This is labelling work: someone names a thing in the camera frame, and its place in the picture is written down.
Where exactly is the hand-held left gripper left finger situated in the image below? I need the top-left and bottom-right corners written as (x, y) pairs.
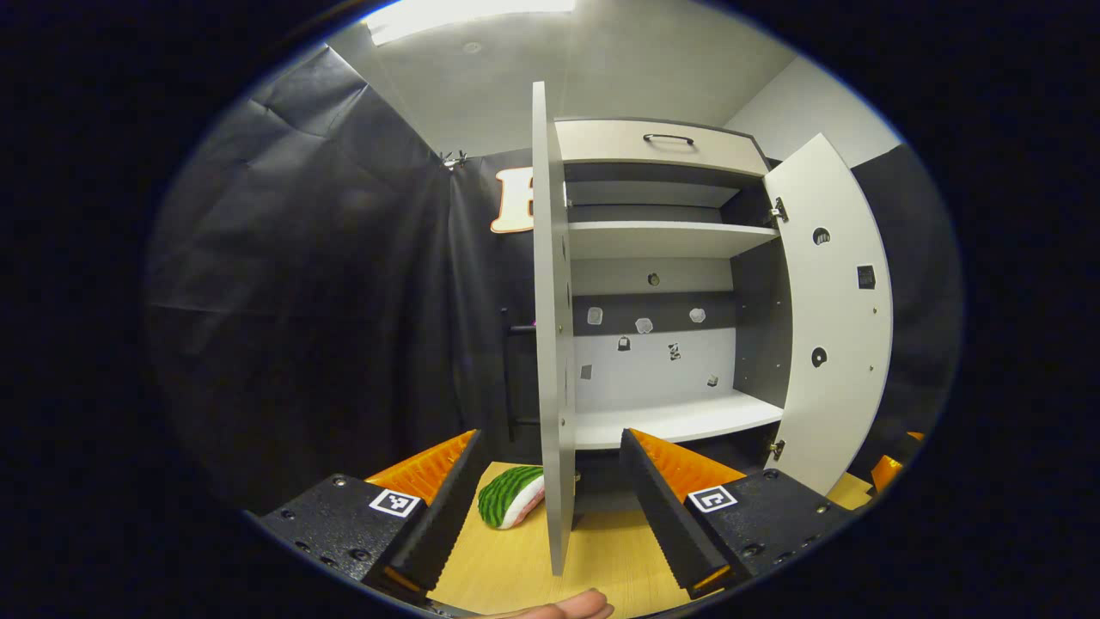
top-left (249, 429), bottom-right (484, 603)

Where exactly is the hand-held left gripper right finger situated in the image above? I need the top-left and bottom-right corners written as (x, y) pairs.
top-left (619, 428), bottom-right (860, 600)

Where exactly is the white double-door shoe cabinet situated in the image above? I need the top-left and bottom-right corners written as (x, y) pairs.
top-left (554, 118), bottom-right (791, 517)

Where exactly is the white door with headphones sticker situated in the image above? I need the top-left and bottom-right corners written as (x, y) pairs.
top-left (763, 133), bottom-right (895, 498)

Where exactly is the white door with camera sticker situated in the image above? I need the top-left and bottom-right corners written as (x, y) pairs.
top-left (531, 82), bottom-right (577, 577)

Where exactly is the watermelon slice toy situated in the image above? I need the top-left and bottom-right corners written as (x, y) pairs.
top-left (477, 465), bottom-right (546, 530)

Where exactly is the black backdrop cloth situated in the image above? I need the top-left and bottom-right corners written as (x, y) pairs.
top-left (146, 47), bottom-right (963, 517)

